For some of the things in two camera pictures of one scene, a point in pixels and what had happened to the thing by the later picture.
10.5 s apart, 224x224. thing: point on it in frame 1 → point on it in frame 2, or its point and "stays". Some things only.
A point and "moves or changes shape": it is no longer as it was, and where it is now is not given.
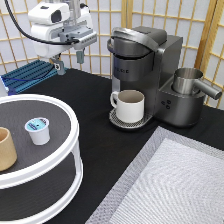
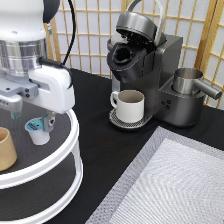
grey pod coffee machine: [145, 59] moves or changes shape
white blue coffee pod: [38, 128] stays
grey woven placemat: [173, 180] stays
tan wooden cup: [8, 152] stays
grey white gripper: [53, 39] → [49, 87]
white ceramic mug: [129, 105] stays
